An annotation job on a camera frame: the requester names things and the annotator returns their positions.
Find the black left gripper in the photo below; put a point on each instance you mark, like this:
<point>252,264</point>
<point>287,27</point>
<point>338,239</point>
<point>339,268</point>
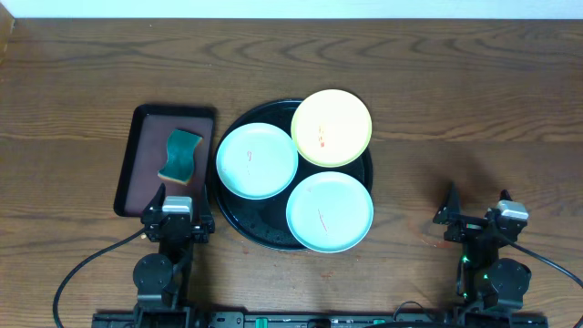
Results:
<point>150,222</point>

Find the rectangular black sponge tray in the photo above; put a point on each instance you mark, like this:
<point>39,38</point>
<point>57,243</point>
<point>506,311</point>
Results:
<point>146,154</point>

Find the light green plate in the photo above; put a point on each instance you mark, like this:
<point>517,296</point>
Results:
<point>329,212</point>
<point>257,161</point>

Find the round black tray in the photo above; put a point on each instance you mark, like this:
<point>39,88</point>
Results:
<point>264,221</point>

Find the light green plate front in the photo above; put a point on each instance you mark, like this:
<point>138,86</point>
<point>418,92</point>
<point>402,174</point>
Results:
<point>329,212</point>

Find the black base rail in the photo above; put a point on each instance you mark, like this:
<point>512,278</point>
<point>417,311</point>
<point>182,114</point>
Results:
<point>319,320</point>

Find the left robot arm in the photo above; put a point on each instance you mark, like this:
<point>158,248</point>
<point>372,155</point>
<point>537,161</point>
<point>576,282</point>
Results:
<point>162,278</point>

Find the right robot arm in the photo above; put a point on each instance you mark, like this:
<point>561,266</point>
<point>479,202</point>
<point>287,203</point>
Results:
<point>493,287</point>

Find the green yellow sponge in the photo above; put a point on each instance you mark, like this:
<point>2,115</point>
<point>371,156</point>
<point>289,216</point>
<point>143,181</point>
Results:
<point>180,164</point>

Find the yellow plate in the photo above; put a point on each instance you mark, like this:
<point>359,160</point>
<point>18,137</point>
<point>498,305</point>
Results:
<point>331,128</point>

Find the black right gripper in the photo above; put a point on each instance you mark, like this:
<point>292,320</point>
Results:
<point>449,215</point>

